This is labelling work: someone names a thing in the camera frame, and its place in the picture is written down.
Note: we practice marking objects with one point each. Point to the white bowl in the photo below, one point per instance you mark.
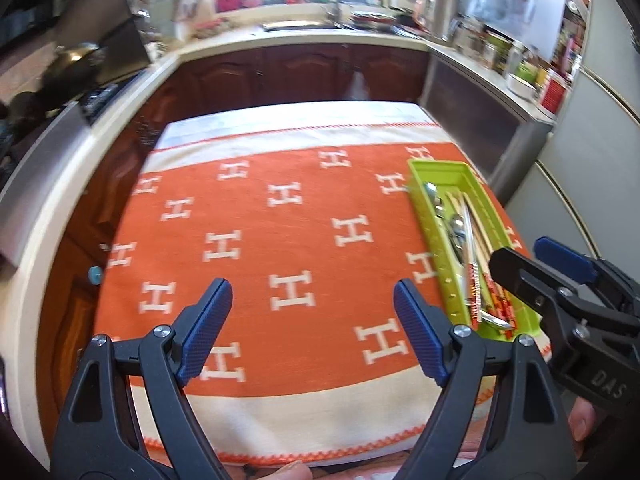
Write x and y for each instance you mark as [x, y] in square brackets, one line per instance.
[521, 87]

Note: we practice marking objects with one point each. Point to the dark wooden kitchen cabinets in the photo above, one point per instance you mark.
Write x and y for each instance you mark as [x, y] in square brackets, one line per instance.
[250, 75]

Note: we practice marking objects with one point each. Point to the stainless steel cabinet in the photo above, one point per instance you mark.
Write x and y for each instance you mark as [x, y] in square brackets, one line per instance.
[475, 110]

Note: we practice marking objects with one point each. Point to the blue round knob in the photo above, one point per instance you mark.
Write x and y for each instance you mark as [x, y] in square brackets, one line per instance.
[94, 275]

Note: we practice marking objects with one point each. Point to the red label white container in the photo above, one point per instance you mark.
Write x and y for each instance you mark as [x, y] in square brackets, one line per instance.
[554, 91]

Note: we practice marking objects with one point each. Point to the green plastic utensil tray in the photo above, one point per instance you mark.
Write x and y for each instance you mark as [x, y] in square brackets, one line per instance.
[440, 260]

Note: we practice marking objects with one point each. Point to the person's right hand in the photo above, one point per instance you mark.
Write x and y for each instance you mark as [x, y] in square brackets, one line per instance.
[586, 427]

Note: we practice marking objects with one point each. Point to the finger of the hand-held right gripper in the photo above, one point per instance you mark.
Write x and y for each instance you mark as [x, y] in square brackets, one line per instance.
[565, 257]
[520, 272]

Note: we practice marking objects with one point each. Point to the white ceramic spoon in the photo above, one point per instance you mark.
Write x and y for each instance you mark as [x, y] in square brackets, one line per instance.
[467, 230]

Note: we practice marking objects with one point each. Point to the kitchen sink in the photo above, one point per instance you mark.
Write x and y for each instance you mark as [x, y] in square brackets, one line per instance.
[297, 25]

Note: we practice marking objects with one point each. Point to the person's left hand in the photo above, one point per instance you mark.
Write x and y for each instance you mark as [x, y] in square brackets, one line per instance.
[285, 472]

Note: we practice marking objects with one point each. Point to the small metal spoon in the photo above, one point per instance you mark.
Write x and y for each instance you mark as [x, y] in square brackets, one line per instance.
[431, 191]
[456, 224]

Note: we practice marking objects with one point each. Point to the beige kitchen countertop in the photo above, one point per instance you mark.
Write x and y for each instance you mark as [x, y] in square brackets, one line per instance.
[225, 40]

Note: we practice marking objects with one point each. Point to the grey refrigerator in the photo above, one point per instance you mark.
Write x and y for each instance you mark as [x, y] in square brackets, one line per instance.
[590, 160]

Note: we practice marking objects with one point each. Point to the bundle of chopsticks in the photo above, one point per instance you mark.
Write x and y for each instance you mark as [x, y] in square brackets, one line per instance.
[482, 270]

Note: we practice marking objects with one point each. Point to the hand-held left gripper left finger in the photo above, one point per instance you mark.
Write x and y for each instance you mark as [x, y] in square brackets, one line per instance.
[207, 325]

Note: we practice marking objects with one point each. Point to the pale leaf print tablecloth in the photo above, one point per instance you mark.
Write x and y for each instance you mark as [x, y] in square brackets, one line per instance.
[300, 115]

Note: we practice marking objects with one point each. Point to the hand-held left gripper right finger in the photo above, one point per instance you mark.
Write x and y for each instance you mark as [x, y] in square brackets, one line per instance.
[417, 330]

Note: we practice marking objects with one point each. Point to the clear hanging plastic bag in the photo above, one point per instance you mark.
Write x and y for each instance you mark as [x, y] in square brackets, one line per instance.
[359, 87]

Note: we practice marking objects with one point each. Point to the orange letter print blanket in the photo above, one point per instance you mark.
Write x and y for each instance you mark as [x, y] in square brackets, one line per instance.
[300, 185]

